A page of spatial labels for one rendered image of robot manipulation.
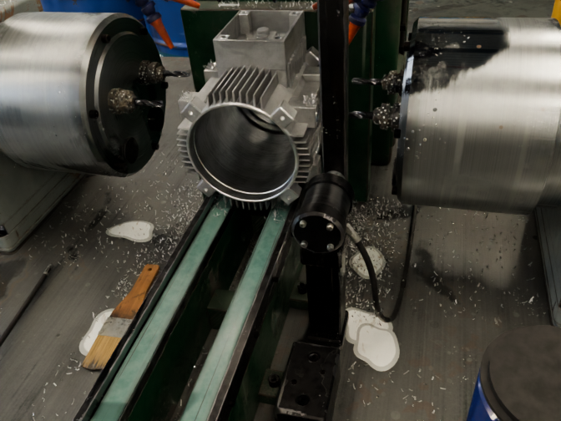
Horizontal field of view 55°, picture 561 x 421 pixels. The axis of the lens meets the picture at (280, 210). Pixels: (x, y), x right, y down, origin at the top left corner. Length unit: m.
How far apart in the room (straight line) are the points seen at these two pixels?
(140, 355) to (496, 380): 0.47
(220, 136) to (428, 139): 0.34
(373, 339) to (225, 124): 0.40
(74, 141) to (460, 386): 0.61
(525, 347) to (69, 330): 0.72
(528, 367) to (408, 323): 0.56
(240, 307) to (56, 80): 0.40
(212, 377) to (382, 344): 0.26
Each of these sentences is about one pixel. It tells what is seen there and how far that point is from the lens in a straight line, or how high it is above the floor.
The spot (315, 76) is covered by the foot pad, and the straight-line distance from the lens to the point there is 0.81.
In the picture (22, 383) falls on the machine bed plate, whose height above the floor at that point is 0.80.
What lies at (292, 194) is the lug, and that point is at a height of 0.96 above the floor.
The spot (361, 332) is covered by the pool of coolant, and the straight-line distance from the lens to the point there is 0.78.
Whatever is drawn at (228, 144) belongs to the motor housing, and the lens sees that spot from 0.86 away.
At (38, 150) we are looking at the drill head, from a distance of 0.88.
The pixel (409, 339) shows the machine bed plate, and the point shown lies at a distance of 0.78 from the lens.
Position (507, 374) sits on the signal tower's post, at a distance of 0.24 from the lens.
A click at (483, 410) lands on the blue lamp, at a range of 0.25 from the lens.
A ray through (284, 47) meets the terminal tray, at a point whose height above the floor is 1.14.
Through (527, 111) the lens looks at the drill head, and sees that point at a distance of 0.66.
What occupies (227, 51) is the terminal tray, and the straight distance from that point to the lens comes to 0.77.
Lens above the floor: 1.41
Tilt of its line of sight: 38 degrees down
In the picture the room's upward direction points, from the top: 5 degrees counter-clockwise
